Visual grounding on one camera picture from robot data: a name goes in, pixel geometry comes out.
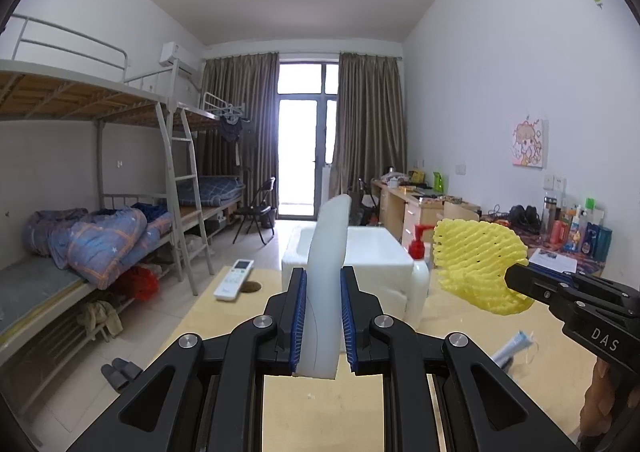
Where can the blue plaid quilt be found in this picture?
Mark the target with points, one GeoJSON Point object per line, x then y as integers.
{"type": "Point", "coordinates": [100, 247]}

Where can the pink cartoon wall poster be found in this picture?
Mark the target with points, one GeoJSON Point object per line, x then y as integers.
{"type": "Point", "coordinates": [527, 141]}

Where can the blue checked bedding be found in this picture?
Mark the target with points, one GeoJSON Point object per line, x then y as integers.
{"type": "Point", "coordinates": [215, 189]}

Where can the brown curtain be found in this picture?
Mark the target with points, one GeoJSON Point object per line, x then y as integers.
{"type": "Point", "coordinates": [250, 131]}
{"type": "Point", "coordinates": [367, 131]}

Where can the yellow foam fruit net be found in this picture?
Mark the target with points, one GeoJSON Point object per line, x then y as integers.
{"type": "Point", "coordinates": [475, 257]}

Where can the white remote control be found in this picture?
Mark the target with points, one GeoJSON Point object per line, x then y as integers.
{"type": "Point", "coordinates": [232, 279]}

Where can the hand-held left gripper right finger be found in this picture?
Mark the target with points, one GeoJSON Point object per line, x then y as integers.
{"type": "Point", "coordinates": [348, 322]}

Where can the printed paper sheet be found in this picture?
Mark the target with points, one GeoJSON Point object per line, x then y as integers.
{"type": "Point", "coordinates": [550, 259]}

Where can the white foam slab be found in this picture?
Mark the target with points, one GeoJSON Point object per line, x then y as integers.
{"type": "Point", "coordinates": [325, 282]}

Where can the glass balcony door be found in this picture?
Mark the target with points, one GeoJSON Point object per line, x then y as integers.
{"type": "Point", "coordinates": [300, 156]}

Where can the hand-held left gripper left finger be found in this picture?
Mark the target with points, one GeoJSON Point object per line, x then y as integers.
{"type": "Point", "coordinates": [298, 322]}

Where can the white foam box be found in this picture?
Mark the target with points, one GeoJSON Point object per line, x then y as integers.
{"type": "Point", "coordinates": [372, 252]}

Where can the light wooden desk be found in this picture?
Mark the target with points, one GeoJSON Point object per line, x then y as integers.
{"type": "Point", "coordinates": [400, 212]}

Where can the white red pump bottle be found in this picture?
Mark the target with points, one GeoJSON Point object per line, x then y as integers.
{"type": "Point", "coordinates": [420, 292]}

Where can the large metal bunk bed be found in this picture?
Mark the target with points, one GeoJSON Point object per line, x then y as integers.
{"type": "Point", "coordinates": [50, 96]}

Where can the white wall sockets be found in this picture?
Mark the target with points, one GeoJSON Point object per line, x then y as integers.
{"type": "Point", "coordinates": [554, 182]}

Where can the black folding chair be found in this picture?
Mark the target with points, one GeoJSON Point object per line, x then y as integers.
{"type": "Point", "coordinates": [255, 212]}
{"type": "Point", "coordinates": [367, 202]}

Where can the white tube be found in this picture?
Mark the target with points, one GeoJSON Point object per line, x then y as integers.
{"type": "Point", "coordinates": [512, 349]}

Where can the red bag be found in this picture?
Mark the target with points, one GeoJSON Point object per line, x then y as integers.
{"type": "Point", "coordinates": [141, 284]}

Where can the hanging dark clothes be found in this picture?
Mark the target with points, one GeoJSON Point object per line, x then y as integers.
{"type": "Point", "coordinates": [231, 131]}

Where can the small metal bunk bed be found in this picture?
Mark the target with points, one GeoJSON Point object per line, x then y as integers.
{"type": "Point", "coordinates": [210, 212]}

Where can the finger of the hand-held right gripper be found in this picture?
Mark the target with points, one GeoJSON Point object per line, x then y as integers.
{"type": "Point", "coordinates": [530, 282]}
{"type": "Point", "coordinates": [600, 289]}

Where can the beige clothes heap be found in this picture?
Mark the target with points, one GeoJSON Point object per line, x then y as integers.
{"type": "Point", "coordinates": [100, 319]}

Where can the black headphones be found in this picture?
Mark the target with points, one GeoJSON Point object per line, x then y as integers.
{"type": "Point", "coordinates": [522, 216]}

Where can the grey slipper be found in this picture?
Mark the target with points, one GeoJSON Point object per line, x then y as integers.
{"type": "Point", "coordinates": [112, 376]}
{"type": "Point", "coordinates": [129, 368]}

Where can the row of toiletry bottles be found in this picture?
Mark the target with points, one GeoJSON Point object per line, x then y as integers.
{"type": "Point", "coordinates": [575, 232]}

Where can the person's right hand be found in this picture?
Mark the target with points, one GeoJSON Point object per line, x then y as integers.
{"type": "Point", "coordinates": [597, 397]}

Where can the white air conditioner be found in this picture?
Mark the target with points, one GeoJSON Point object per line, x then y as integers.
{"type": "Point", "coordinates": [177, 56]}

